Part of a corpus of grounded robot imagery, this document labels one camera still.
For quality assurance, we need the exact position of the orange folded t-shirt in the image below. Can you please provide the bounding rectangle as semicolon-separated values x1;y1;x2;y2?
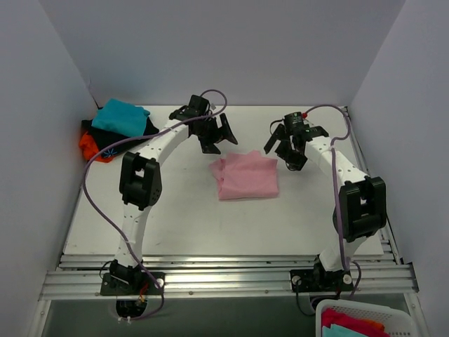
79;132;114;163

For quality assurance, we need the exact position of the aluminium rail frame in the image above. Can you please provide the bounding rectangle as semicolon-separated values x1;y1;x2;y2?
38;107;420;302

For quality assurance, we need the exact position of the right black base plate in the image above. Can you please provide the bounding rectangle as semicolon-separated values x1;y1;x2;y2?
289;269;354;293

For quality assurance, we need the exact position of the white laundry basket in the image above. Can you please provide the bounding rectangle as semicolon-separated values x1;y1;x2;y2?
315;300;420;336

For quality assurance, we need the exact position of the teal folded t-shirt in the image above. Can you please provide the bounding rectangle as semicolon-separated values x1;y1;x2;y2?
92;99;150;138

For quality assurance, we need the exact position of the orange shirt in basket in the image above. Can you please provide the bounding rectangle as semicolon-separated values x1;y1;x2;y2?
363;319;385;331

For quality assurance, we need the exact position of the pink t-shirt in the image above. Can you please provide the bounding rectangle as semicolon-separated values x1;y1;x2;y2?
209;150;279;201

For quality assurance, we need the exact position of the teal shirt in basket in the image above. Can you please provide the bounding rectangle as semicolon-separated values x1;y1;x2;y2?
321;324;364;337

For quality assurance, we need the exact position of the black folded t-shirt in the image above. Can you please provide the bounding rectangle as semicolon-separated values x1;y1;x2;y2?
81;120;145;158

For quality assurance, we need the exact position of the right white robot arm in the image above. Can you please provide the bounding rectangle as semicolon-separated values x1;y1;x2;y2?
264;112;387;290

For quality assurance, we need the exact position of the black thin cable right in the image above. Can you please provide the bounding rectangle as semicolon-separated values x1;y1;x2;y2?
269;119;302;173

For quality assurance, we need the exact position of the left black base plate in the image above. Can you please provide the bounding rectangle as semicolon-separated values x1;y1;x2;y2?
100;271;166;296

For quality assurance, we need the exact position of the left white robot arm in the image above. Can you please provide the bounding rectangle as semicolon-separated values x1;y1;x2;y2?
109;95;238;294

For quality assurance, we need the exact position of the red shirt in basket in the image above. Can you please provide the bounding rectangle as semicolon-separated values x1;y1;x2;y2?
321;309;371;336

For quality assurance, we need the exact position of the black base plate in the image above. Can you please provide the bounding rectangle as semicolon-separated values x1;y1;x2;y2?
289;269;354;293
100;271;166;296

